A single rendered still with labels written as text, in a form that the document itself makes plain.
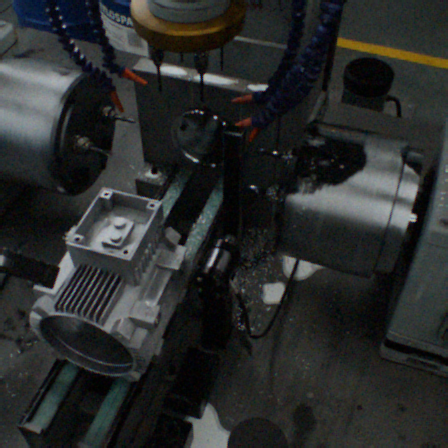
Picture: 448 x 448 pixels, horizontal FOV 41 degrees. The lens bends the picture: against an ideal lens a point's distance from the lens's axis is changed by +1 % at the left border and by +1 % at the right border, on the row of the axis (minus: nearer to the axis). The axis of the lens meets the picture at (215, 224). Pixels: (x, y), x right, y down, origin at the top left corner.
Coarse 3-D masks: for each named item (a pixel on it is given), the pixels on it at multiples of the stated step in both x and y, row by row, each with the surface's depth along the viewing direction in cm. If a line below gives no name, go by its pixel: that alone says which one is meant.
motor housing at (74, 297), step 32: (64, 288) 84; (96, 288) 83; (128, 288) 87; (160, 288) 89; (32, 320) 88; (64, 320) 94; (96, 320) 81; (128, 320) 85; (64, 352) 93; (96, 352) 95; (128, 352) 94
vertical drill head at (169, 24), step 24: (144, 0) 92; (168, 0) 88; (192, 0) 87; (216, 0) 88; (240, 0) 92; (144, 24) 88; (168, 24) 88; (192, 24) 87; (216, 24) 87; (240, 24) 90; (168, 48) 88; (192, 48) 88; (216, 48) 90
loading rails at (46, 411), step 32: (160, 192) 122; (192, 192) 131; (192, 224) 127; (192, 256) 112; (192, 288) 111; (64, 384) 94; (96, 384) 105; (128, 384) 94; (32, 416) 91; (64, 416) 95; (96, 416) 91; (128, 416) 93
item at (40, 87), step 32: (0, 64) 111; (32, 64) 111; (64, 64) 114; (0, 96) 107; (32, 96) 106; (64, 96) 105; (96, 96) 115; (0, 128) 107; (32, 128) 105; (64, 128) 107; (96, 128) 118; (0, 160) 111; (32, 160) 108; (64, 160) 109; (96, 160) 122; (64, 192) 114
